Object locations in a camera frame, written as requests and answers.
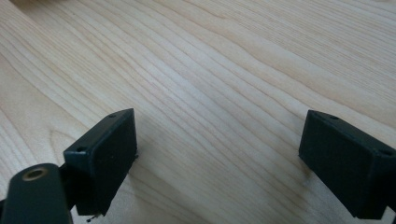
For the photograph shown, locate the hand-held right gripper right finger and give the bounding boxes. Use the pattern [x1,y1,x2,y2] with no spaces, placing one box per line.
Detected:
[298,108,396,220]

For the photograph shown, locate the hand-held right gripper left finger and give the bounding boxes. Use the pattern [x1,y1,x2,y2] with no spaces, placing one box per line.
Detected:
[63,107,139,217]

